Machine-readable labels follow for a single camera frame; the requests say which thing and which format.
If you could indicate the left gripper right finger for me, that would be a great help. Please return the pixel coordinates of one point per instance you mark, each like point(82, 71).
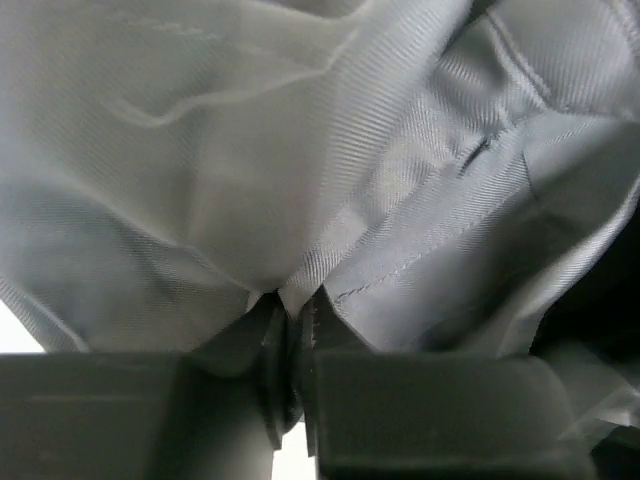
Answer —
point(375, 415)

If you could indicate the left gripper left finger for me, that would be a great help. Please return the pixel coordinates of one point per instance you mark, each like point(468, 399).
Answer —
point(218, 412)

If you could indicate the grey pleated skirt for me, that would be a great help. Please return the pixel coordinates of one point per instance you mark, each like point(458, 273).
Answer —
point(452, 175)

